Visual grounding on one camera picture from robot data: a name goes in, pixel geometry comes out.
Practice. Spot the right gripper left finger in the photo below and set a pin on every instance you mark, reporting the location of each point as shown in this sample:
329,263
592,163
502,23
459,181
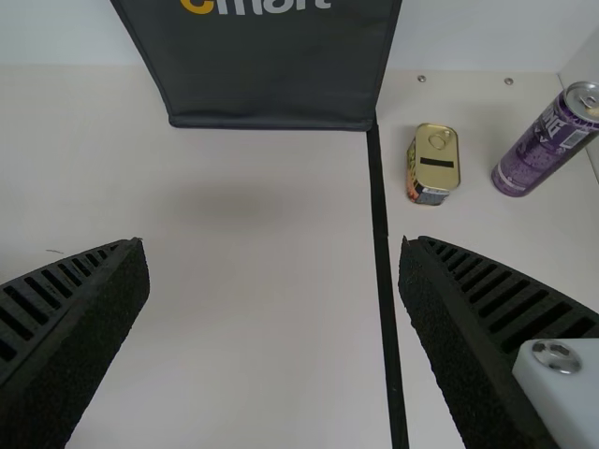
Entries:
70,327

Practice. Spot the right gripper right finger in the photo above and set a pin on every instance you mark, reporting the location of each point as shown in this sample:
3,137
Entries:
468,327

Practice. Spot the black strip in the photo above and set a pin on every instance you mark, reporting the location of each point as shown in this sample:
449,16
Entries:
381,280

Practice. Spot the rectangular gold tin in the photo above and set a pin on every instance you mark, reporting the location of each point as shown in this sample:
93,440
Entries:
437,163

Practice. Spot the purple can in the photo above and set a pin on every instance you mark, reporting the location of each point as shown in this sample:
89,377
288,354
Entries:
538,149

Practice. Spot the dark grey bag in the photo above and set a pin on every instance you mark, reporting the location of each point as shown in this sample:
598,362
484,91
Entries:
262,65

